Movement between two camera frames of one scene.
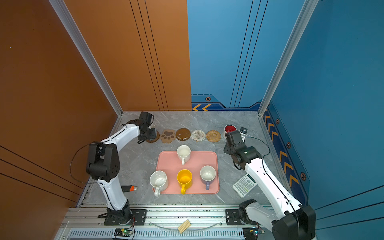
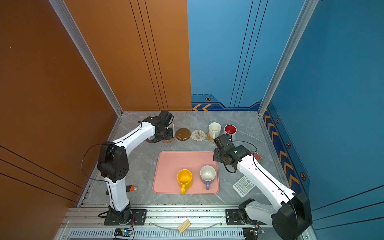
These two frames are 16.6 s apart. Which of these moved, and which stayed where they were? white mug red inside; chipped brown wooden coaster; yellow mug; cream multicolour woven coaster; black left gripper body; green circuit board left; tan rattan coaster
Moved: black left gripper body
Stayed: white mug red inside; green circuit board left; tan rattan coaster; chipped brown wooden coaster; yellow mug; cream multicolour woven coaster
